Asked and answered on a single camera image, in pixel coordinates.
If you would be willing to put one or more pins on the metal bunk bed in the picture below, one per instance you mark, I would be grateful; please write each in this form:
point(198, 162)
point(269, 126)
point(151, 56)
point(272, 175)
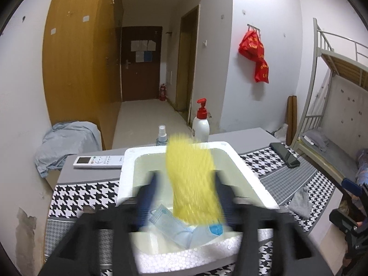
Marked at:
point(345, 72)

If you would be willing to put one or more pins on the grey folded bedding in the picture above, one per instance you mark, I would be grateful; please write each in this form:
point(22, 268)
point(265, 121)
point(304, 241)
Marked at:
point(316, 138)

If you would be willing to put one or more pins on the yellow mesh dishcloth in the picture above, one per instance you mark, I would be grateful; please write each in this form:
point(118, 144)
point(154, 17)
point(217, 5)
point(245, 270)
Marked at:
point(192, 178)

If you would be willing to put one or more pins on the wooden doorway frame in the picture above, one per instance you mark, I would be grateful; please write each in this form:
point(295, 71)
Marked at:
point(185, 77)

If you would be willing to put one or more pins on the white plastic bag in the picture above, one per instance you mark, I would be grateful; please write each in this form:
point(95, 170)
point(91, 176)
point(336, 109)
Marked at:
point(280, 133)

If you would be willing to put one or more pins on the small clear spray bottle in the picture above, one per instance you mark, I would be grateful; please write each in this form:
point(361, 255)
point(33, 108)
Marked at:
point(162, 141)

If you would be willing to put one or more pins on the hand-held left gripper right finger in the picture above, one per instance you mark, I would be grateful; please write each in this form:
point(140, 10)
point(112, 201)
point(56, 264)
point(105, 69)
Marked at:
point(225, 207)

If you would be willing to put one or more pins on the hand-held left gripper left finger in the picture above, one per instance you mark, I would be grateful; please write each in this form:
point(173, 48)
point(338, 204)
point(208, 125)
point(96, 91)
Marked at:
point(146, 201)

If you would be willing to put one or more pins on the grey sock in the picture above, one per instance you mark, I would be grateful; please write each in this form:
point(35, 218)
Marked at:
point(300, 204)

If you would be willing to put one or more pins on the red fire extinguisher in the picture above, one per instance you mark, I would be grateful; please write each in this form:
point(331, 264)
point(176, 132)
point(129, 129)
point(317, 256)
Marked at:
point(163, 92)

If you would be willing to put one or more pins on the black smartphone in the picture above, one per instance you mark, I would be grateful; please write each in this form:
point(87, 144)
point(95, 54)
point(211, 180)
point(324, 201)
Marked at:
point(284, 153)

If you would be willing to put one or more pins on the colourful printed blanket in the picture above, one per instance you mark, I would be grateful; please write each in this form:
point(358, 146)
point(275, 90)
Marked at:
point(362, 166)

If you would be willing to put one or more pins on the blue face mask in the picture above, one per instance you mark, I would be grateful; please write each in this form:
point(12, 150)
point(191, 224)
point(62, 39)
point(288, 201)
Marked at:
point(169, 222)

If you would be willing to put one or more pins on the houndstooth table mat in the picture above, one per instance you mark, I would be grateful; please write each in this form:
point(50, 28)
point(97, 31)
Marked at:
point(86, 195)

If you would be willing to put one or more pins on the blue-grey crumpled cloth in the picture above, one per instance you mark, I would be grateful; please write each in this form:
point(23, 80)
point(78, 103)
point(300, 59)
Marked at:
point(66, 141)

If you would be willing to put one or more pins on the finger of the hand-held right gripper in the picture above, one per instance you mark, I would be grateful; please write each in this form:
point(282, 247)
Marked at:
point(343, 221)
point(355, 188)

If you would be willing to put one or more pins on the white paper notice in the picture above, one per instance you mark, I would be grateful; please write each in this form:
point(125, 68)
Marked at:
point(142, 45)

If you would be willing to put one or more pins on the wooden wardrobe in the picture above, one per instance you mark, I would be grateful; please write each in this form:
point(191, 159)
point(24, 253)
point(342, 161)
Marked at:
point(77, 63)

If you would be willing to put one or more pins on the red plastic bags on hook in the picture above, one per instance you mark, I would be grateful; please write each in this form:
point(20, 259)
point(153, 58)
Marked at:
point(261, 72)

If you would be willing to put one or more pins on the leaning wooden boards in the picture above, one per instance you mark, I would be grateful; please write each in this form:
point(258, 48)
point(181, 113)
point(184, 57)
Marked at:
point(291, 120)

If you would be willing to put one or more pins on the dark brown door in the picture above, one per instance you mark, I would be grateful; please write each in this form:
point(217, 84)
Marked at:
point(143, 83)

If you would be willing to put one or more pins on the white foam box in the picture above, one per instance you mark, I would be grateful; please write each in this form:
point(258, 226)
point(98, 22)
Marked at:
point(184, 260)

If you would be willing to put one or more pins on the white remote control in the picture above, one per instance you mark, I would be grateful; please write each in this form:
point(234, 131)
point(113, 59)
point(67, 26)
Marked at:
point(97, 161)

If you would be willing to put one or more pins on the blue paper notice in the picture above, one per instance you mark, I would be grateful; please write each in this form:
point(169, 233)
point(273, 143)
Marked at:
point(143, 56)

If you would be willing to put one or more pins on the metal wall hook rack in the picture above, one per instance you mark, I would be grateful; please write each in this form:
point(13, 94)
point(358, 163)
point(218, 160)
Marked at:
point(254, 28)

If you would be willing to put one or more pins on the white red pump bottle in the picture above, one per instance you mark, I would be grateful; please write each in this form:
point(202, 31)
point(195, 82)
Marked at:
point(200, 129)

